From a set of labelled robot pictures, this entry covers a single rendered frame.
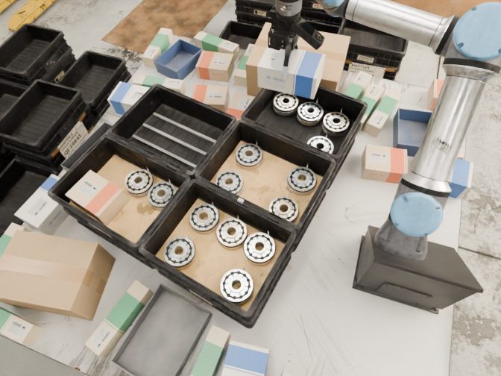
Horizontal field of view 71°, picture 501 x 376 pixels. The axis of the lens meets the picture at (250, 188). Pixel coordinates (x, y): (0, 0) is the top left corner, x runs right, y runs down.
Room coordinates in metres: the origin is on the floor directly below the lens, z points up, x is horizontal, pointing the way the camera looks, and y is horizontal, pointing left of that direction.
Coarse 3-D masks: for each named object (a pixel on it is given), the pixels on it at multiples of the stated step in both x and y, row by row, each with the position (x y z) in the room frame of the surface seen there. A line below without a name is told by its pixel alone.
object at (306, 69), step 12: (264, 60) 0.95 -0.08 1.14; (300, 60) 0.94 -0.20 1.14; (312, 60) 0.93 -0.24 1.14; (324, 60) 0.95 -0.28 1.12; (264, 72) 0.92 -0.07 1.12; (276, 72) 0.90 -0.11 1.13; (288, 72) 0.88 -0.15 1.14; (300, 72) 0.88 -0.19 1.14; (312, 72) 0.88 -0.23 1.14; (264, 84) 0.92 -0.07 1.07; (276, 84) 0.90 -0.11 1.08; (288, 84) 0.88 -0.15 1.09; (300, 84) 0.87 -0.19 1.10; (312, 84) 0.85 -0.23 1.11; (312, 96) 0.85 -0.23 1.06
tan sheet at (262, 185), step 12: (240, 144) 0.85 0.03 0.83; (264, 156) 0.79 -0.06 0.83; (228, 168) 0.74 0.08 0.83; (240, 168) 0.74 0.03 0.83; (264, 168) 0.73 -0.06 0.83; (276, 168) 0.73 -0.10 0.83; (288, 168) 0.72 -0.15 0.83; (252, 180) 0.68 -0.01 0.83; (264, 180) 0.68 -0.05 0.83; (276, 180) 0.67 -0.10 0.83; (300, 180) 0.67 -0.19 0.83; (252, 192) 0.63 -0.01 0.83; (264, 192) 0.62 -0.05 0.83; (276, 192) 0.62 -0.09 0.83; (288, 192) 0.62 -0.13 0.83; (312, 192) 0.61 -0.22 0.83; (264, 204) 0.58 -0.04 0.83; (300, 204) 0.57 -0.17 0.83; (300, 216) 0.52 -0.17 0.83
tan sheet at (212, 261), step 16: (192, 208) 0.58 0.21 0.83; (192, 240) 0.46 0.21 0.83; (208, 240) 0.46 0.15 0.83; (160, 256) 0.41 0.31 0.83; (208, 256) 0.40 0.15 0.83; (224, 256) 0.40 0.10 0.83; (240, 256) 0.39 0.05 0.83; (192, 272) 0.35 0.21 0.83; (208, 272) 0.35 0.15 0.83; (224, 272) 0.34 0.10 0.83; (256, 272) 0.34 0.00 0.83; (256, 288) 0.29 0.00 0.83; (240, 304) 0.24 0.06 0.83
